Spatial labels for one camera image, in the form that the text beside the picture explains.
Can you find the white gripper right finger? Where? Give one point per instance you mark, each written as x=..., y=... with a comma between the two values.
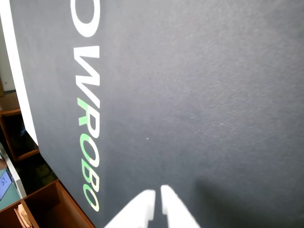
x=175, y=209

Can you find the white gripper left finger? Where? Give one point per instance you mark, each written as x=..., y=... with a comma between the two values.
x=140, y=209

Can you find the brown wooden shelf unit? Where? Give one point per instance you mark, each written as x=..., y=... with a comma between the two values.
x=47, y=209

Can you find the grey WOWROBO mat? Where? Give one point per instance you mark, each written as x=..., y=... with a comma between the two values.
x=190, y=95

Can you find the small blue box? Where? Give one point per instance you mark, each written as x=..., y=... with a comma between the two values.
x=4, y=184

